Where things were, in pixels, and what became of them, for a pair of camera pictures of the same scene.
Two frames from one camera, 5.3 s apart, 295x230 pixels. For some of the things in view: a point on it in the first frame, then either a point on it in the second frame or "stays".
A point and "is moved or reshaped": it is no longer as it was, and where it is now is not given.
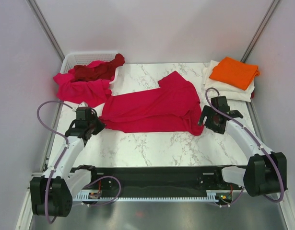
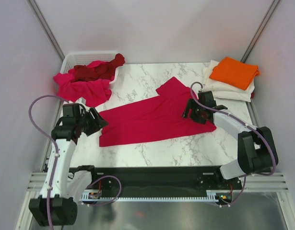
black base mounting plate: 160,179 stays
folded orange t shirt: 235,72 stays
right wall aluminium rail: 260,29 stays
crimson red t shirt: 174,107 is moved or reshaped
